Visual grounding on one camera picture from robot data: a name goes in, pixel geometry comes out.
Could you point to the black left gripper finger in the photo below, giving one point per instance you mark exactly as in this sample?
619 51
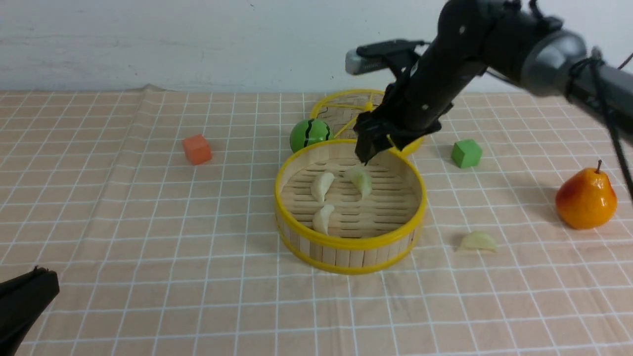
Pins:
22 300

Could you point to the orange red toy pear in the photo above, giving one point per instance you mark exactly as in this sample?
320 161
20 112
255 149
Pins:
587 199

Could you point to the grey camera on right wrist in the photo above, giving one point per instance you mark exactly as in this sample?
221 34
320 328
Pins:
397 55

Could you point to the green watermelon toy ball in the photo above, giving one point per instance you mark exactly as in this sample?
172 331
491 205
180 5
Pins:
308 132

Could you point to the pale dumpling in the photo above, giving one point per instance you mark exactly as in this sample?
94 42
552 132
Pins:
321 185
320 221

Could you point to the green foam cube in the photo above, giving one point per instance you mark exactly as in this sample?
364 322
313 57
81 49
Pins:
466 153

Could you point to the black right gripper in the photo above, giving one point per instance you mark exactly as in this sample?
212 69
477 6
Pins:
412 105

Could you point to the orange foam cube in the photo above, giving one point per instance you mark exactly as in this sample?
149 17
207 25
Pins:
196 149

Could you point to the woven bamboo steamer lid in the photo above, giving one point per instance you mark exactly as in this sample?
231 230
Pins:
340 110

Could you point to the greenish dumpling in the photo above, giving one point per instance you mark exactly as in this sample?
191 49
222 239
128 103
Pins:
361 180
477 241

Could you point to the beige checkered tablecloth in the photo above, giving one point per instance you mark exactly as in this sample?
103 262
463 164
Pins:
158 257

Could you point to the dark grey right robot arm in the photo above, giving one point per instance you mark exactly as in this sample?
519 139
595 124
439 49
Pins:
530 50

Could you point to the bamboo steamer tray yellow rim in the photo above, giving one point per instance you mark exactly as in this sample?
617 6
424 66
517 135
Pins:
364 236

